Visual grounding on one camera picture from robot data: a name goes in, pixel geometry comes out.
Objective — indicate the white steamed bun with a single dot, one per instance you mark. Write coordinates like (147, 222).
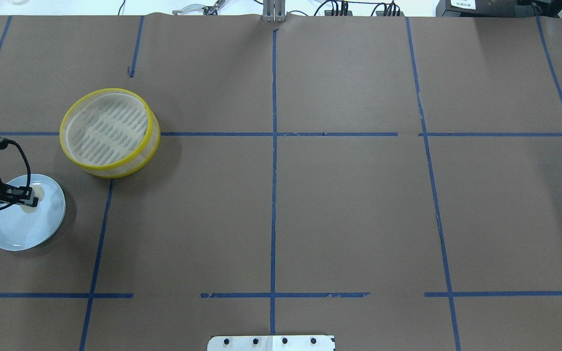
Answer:
(38, 195)

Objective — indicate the yellow rimmed steamer basket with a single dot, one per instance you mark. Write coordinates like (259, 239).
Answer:
(110, 133)

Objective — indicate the light blue plate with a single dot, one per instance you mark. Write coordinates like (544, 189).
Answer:
(23, 227)

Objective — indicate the metal tool at table edge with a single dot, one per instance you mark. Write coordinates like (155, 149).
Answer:
(212, 10)

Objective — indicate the black device at table edge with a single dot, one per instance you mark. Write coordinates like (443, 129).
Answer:
(487, 8)

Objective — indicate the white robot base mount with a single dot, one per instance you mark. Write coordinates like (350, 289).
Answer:
(272, 343)

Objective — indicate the grey metal clamp bracket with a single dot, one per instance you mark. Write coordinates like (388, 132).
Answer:
(274, 10)

